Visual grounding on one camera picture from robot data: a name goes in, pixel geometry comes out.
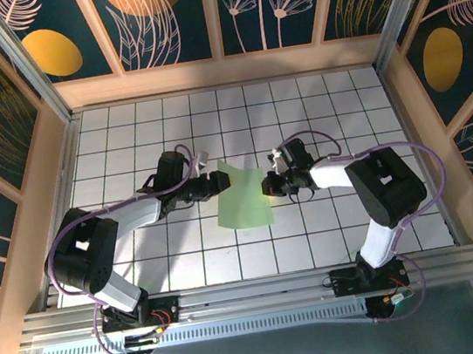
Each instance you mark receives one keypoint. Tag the light green cloth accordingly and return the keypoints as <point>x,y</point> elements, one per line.
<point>245,204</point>

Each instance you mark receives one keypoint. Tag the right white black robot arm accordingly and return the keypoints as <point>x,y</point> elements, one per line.
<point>333,174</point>

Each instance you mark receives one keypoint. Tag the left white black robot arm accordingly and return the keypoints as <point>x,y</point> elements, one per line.
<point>140,212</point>

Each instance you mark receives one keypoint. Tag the long aluminium base rail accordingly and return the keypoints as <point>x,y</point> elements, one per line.
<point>253,293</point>

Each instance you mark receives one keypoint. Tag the aluminium side rail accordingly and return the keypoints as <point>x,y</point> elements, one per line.
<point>422,159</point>
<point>62,210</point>

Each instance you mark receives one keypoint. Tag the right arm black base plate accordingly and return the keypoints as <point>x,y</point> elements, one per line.
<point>344,283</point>

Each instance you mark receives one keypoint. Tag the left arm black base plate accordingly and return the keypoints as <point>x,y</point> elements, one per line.
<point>167,307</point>

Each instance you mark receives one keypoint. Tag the aluminium corner post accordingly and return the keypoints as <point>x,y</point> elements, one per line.
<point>399,9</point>
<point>32,69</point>

